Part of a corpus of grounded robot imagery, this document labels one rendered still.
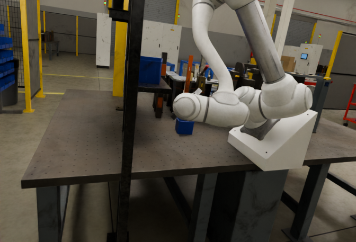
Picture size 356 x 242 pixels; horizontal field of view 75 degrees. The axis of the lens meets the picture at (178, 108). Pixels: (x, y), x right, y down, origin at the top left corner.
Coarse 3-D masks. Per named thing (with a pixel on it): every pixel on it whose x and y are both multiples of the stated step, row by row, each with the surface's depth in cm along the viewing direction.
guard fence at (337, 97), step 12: (348, 36) 537; (336, 48) 533; (348, 48) 548; (336, 60) 548; (348, 60) 560; (336, 72) 559; (348, 72) 572; (336, 84) 571; (348, 84) 584; (336, 96) 584; (348, 96) 598; (324, 108) 580; (336, 108) 596
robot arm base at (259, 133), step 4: (268, 120) 129; (272, 120) 131; (276, 120) 130; (264, 124) 128; (268, 124) 129; (272, 124) 129; (244, 128) 140; (256, 128) 129; (260, 128) 129; (264, 128) 129; (268, 128) 129; (244, 132) 140; (248, 132) 135; (252, 132) 133; (256, 132) 131; (260, 132) 129; (264, 132) 128; (256, 136) 130; (260, 136) 128; (264, 136) 128; (260, 140) 128
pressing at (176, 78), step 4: (172, 76) 196; (176, 76) 199; (180, 76) 202; (176, 80) 182; (180, 80) 183; (184, 80) 184; (192, 80) 185; (212, 80) 201; (216, 80) 204; (216, 84) 190
